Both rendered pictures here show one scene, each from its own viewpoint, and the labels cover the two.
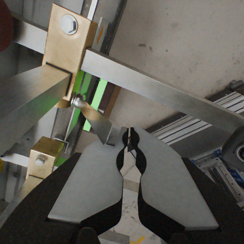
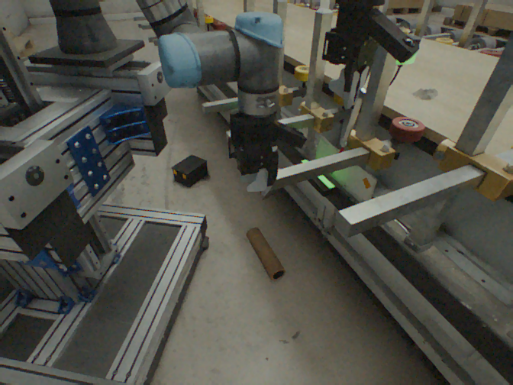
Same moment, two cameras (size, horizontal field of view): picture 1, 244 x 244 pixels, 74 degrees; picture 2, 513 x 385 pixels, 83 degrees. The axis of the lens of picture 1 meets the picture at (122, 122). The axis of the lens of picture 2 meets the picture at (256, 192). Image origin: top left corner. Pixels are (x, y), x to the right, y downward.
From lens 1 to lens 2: 65 cm
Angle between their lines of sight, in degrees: 34
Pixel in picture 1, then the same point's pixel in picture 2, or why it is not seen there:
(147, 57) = (277, 330)
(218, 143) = (98, 308)
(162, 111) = (198, 298)
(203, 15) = not seen: outside the picture
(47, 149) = (327, 121)
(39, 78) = (374, 119)
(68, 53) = (372, 144)
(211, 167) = (101, 259)
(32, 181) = (316, 104)
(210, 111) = (295, 170)
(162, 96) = (323, 160)
